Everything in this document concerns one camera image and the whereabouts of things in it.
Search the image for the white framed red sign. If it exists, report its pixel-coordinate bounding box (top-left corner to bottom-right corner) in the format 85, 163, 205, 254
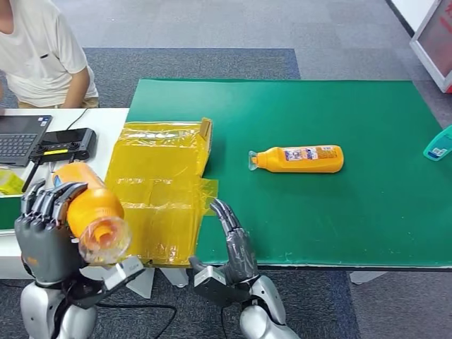
409, 0, 452, 94

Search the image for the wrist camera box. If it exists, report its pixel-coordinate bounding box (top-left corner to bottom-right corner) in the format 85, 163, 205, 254
193, 265, 252, 309
72, 254, 146, 310

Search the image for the yellow plastic packet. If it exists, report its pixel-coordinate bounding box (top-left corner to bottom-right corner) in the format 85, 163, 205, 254
0, 169, 26, 196

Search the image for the green belt conveyor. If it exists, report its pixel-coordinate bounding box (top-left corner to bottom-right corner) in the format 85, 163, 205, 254
0, 195, 23, 234

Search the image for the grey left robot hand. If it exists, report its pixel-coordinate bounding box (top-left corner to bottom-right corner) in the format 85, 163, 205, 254
14, 179, 90, 287

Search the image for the white plastic sheet piece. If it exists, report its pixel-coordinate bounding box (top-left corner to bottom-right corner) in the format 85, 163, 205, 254
134, 266, 190, 300

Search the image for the yellow taped cardboard box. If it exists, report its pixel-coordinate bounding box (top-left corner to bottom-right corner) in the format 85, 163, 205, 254
104, 117, 219, 268

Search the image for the person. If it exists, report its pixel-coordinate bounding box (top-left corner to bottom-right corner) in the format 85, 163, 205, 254
0, 0, 100, 110

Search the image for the dark grey laptop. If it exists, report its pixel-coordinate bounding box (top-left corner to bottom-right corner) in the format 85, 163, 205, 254
0, 114, 54, 168

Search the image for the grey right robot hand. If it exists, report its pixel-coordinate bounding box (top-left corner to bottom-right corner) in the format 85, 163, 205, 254
189, 198, 259, 286

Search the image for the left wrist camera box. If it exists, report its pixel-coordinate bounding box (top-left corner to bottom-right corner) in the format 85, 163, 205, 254
72, 254, 146, 310

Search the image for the green table mat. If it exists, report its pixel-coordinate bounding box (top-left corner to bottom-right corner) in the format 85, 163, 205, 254
125, 78, 452, 270

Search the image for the thin black desk cable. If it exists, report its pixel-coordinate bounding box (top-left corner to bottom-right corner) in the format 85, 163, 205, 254
66, 107, 89, 131

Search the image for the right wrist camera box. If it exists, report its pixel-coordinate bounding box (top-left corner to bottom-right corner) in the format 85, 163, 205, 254
193, 265, 252, 309

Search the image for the orange bottle with clear cap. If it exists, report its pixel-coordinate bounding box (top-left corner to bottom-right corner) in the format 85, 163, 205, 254
248, 144, 345, 174
52, 162, 132, 266

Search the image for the black remote controller with antennas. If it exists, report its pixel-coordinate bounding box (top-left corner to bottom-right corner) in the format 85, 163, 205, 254
21, 127, 97, 194

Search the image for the teal plastic bottle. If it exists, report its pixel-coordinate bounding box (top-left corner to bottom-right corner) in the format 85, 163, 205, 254
422, 124, 452, 163

